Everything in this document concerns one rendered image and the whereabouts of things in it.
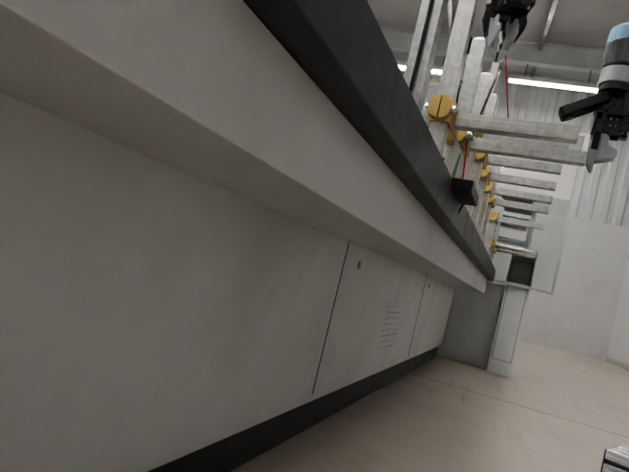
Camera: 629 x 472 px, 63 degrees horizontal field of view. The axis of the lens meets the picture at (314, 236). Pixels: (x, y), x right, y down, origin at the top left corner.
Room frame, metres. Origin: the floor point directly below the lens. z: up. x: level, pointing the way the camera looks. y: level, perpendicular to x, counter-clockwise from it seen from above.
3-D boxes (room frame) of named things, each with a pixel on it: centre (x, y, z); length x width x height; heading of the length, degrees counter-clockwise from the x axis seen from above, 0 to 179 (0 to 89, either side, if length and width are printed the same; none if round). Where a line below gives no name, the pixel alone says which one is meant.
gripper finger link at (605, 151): (1.20, -0.62, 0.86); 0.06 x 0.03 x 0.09; 68
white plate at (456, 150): (1.27, -0.31, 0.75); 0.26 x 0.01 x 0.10; 157
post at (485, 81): (1.54, -0.39, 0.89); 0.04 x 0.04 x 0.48; 67
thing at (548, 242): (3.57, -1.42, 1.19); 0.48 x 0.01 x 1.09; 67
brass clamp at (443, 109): (1.10, -0.21, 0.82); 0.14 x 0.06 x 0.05; 157
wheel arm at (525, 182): (2.03, -0.62, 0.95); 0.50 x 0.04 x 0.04; 67
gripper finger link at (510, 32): (1.03, -0.29, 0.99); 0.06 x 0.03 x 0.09; 179
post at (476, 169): (1.77, -0.49, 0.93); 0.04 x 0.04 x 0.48; 67
